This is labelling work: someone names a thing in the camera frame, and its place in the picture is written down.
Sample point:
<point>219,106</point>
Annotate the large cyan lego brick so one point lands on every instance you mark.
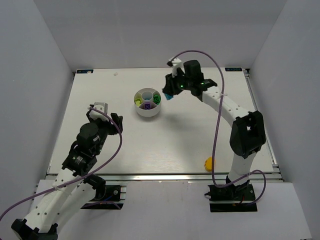
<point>168,97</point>

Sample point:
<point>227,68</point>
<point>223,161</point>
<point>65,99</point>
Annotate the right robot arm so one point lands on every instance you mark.
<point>247,127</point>

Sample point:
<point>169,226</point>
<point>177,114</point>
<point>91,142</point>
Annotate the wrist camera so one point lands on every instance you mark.
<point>97,110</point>
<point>174,64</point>

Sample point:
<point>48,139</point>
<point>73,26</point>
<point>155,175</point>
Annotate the right blue corner sticker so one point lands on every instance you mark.
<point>233,69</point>

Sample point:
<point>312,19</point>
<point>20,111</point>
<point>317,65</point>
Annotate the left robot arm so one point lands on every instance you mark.
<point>73,187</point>

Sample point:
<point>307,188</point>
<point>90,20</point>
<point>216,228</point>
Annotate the lime green lego brick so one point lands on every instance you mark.
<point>138,101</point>

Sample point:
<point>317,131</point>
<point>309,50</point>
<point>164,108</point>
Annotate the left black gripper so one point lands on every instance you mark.
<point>110,126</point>

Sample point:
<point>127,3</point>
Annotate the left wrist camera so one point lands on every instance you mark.
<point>97,110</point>

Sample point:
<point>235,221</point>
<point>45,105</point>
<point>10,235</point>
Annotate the dark green lego brick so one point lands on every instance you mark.
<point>157,99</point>

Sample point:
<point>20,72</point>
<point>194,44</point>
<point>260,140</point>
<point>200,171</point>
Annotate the white round divided container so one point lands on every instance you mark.
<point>140,110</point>

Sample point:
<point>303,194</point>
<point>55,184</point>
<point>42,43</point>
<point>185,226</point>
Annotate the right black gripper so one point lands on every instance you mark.
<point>172,86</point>

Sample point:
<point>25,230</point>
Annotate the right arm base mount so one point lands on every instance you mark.
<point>232,199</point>

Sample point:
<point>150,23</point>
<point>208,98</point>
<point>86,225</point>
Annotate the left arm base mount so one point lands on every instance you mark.
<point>107,193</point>

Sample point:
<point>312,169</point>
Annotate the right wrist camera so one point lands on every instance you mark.
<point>174,64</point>

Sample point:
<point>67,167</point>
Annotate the yellow round lego piece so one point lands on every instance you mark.
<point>209,164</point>

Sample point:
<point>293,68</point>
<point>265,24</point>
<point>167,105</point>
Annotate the left blue corner sticker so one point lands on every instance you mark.
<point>84,71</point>

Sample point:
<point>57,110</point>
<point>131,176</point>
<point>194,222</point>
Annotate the blue corner sticker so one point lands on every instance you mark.
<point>233,69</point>
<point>84,71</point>

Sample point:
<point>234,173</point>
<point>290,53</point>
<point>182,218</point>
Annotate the purple lego brick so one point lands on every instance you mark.
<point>148,106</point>

